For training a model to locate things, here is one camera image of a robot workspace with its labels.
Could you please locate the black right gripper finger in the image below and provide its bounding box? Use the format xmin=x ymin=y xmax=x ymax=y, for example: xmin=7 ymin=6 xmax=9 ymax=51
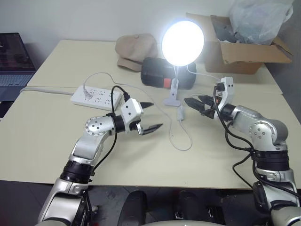
xmin=197 ymin=95 xmax=214 ymax=105
xmin=184 ymin=97 xmax=206 ymax=114

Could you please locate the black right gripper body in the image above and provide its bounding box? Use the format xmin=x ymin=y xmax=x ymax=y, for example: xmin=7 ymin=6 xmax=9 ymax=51
xmin=200 ymin=94 xmax=221 ymax=120

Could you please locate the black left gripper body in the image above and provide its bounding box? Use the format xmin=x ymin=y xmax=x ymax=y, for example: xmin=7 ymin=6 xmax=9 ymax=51
xmin=128 ymin=121 xmax=144 ymax=137

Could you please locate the white lamp plug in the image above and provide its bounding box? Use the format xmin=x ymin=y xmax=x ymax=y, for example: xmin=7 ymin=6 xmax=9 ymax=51
xmin=82 ymin=85 xmax=92 ymax=101

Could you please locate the white round clip desk lamp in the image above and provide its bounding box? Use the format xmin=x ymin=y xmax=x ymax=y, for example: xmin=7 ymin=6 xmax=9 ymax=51
xmin=161 ymin=20 xmax=205 ymax=107

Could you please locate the black case with red button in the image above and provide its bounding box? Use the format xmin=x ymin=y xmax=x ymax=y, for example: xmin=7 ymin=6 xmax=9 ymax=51
xmin=140 ymin=56 xmax=197 ymax=90

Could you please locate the white power strip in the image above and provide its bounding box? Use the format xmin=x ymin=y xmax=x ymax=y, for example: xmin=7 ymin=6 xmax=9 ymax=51
xmin=71 ymin=85 xmax=124 ymax=110

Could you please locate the beige cap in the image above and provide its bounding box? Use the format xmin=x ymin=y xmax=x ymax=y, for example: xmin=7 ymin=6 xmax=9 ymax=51
xmin=115 ymin=33 xmax=159 ymax=73

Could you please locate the brown cardboard box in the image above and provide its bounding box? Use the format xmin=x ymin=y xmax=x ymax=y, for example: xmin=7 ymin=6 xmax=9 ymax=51
xmin=186 ymin=12 xmax=293 ymax=75

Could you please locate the clear plastic bag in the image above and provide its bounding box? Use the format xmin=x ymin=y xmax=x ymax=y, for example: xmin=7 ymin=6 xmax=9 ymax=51
xmin=229 ymin=0 xmax=295 ymax=46

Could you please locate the grey laptop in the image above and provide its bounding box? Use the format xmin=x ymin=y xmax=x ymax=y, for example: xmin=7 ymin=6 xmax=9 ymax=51
xmin=0 ymin=32 xmax=37 ymax=102

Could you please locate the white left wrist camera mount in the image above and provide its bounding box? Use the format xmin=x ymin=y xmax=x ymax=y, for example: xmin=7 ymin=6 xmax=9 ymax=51
xmin=120 ymin=98 xmax=144 ymax=134

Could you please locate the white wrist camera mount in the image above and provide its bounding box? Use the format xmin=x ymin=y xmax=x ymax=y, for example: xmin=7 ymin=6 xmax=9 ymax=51
xmin=215 ymin=76 xmax=236 ymax=113
xmin=120 ymin=98 xmax=144 ymax=134

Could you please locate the white inline cord switch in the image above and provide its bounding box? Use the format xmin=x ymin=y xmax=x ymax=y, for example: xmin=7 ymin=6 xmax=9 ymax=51
xmin=176 ymin=105 xmax=186 ymax=121

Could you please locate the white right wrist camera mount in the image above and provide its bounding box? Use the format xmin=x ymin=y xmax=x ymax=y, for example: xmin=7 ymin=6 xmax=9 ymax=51
xmin=215 ymin=76 xmax=236 ymax=113

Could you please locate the white lamp cord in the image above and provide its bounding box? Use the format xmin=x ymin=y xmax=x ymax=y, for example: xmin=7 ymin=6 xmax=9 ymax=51
xmin=83 ymin=65 xmax=221 ymax=151

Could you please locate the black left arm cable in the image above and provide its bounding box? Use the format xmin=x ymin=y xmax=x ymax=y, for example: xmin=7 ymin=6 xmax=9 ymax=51
xmin=90 ymin=85 xmax=130 ymax=182

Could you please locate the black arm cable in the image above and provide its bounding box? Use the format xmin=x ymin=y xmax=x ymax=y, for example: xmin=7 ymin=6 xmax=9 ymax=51
xmin=212 ymin=81 xmax=260 ymax=189
xmin=90 ymin=85 xmax=130 ymax=182

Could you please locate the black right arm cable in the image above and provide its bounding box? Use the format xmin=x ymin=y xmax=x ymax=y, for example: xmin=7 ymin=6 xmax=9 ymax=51
xmin=212 ymin=81 xmax=260 ymax=189

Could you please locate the white power strip cable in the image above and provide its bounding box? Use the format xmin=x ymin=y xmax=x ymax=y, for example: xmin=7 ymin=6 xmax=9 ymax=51
xmin=19 ymin=86 xmax=74 ymax=96

